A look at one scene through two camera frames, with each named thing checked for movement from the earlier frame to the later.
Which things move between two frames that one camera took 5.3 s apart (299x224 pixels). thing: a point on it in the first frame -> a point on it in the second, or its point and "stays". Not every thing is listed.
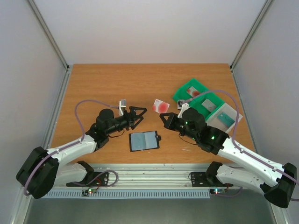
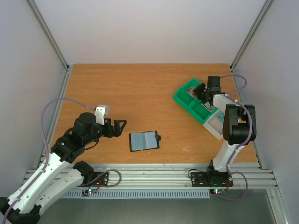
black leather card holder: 142,141 stays
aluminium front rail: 148,176 stays
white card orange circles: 160,107 -> 189,91
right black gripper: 174,121 -> 203,92
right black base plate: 199,179 stays
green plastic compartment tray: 207,104 stays
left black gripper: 130,118 -> 118,131
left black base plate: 98,178 stays
